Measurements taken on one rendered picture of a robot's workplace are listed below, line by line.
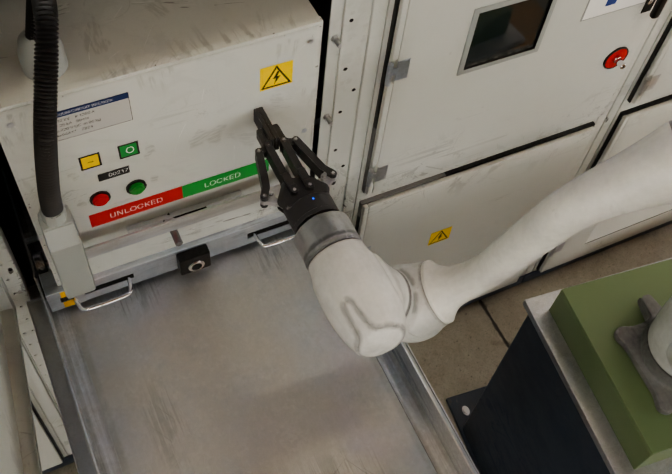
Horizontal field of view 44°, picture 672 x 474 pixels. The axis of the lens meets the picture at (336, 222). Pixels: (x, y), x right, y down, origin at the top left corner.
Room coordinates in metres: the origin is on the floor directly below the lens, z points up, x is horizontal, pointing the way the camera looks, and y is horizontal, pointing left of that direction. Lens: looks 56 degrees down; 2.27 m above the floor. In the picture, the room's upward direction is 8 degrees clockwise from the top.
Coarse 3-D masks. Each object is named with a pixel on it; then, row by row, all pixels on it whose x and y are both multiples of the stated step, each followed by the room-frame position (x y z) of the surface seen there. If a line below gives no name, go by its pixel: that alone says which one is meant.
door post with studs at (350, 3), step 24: (336, 0) 1.01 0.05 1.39; (360, 0) 1.02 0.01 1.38; (336, 24) 1.01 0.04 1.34; (360, 24) 1.03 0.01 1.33; (336, 48) 1.01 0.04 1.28; (360, 48) 1.03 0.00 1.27; (336, 72) 1.01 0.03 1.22; (360, 72) 1.03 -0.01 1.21; (336, 96) 1.01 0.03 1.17; (336, 120) 1.02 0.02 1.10; (336, 144) 1.02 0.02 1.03; (336, 168) 1.02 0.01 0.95; (336, 192) 1.03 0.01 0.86
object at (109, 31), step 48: (0, 0) 0.90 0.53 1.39; (96, 0) 0.93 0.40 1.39; (144, 0) 0.94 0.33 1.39; (192, 0) 0.96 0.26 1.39; (240, 0) 0.97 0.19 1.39; (288, 0) 0.99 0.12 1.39; (0, 48) 0.81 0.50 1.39; (96, 48) 0.83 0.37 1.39; (144, 48) 0.85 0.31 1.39; (192, 48) 0.86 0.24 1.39; (0, 96) 0.72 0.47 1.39
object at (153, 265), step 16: (240, 224) 0.87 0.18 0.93; (256, 224) 0.88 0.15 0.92; (272, 224) 0.90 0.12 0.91; (288, 224) 0.92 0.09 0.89; (208, 240) 0.83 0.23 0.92; (224, 240) 0.84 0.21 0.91; (240, 240) 0.86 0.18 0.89; (160, 256) 0.78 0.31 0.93; (48, 272) 0.72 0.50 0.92; (112, 272) 0.73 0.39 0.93; (128, 272) 0.75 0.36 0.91; (144, 272) 0.76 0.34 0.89; (160, 272) 0.78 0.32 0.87; (48, 288) 0.68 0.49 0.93; (96, 288) 0.71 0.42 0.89; (112, 288) 0.73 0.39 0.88
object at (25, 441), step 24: (0, 288) 0.67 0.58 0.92; (0, 312) 0.66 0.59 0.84; (0, 336) 0.60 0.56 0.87; (0, 360) 0.55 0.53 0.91; (0, 384) 0.49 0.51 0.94; (24, 384) 0.53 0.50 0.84; (0, 408) 0.44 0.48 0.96; (24, 408) 0.49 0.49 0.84; (0, 432) 0.40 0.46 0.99; (24, 432) 0.45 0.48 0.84; (0, 456) 0.36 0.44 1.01; (24, 456) 0.41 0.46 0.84
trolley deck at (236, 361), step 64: (256, 256) 0.86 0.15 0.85; (128, 320) 0.68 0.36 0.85; (192, 320) 0.70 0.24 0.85; (256, 320) 0.72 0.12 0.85; (320, 320) 0.74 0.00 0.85; (64, 384) 0.54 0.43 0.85; (128, 384) 0.56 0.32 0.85; (192, 384) 0.57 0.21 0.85; (256, 384) 0.59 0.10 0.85; (320, 384) 0.61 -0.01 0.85; (384, 384) 0.63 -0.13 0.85; (128, 448) 0.45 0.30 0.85; (192, 448) 0.46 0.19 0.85; (256, 448) 0.48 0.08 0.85; (320, 448) 0.49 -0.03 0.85; (384, 448) 0.51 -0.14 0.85
